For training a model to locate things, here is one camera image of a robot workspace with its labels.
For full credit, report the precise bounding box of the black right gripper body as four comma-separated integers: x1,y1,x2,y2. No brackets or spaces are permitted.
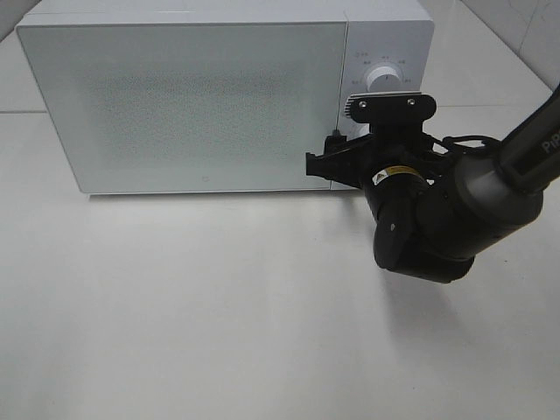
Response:
340,123,438,206

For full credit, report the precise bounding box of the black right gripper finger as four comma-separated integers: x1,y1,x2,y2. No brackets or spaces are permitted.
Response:
305,150,363,189
324,129,347,153

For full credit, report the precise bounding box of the white timer knob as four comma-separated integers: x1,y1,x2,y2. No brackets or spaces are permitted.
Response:
356,124,371,139

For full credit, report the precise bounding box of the white microwave door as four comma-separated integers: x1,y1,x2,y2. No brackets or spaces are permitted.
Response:
17,23,346,194

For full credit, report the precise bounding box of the upper white power knob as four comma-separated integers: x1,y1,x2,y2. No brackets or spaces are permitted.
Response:
366,64,402,93

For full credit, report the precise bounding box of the white microwave oven body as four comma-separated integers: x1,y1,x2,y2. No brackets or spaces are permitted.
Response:
21,0,436,203

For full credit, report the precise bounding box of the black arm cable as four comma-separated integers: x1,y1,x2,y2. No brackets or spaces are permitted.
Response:
423,133,502,158

